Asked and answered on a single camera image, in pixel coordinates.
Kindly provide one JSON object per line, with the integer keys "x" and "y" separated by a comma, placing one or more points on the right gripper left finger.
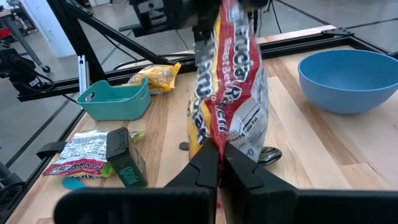
{"x": 199, "y": 177}

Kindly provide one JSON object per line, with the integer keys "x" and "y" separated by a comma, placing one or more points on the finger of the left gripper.
{"x": 253, "y": 3}
{"x": 200, "y": 46}

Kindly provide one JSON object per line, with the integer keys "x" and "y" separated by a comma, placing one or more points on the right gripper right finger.
{"x": 248, "y": 193}

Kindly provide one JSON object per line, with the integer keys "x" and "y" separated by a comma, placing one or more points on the roast beef ramen packet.
{"x": 236, "y": 93}

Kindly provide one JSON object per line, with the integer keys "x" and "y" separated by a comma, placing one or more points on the black lid small jar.
{"x": 127, "y": 168}

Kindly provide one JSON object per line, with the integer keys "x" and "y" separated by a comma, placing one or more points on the blue round bowl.
{"x": 342, "y": 84}

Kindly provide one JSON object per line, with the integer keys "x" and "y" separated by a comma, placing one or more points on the yellow ramen packet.
{"x": 158, "y": 77}

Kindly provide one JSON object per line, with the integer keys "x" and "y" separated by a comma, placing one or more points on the silver aluminium extrusion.
{"x": 83, "y": 71}

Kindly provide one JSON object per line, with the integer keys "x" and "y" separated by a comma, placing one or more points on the teal rectangular bin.
{"x": 118, "y": 107}

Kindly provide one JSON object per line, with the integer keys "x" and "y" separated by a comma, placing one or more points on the lime chili shrimp ramen packet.
{"x": 81, "y": 152}

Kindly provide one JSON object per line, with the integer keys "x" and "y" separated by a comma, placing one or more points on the teal plastic spoon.
{"x": 73, "y": 183}

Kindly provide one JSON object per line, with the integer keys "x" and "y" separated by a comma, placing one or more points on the grey leg with caster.
{"x": 28, "y": 40}

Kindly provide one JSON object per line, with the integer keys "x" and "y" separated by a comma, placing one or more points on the black table edge bracket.
{"x": 51, "y": 150}

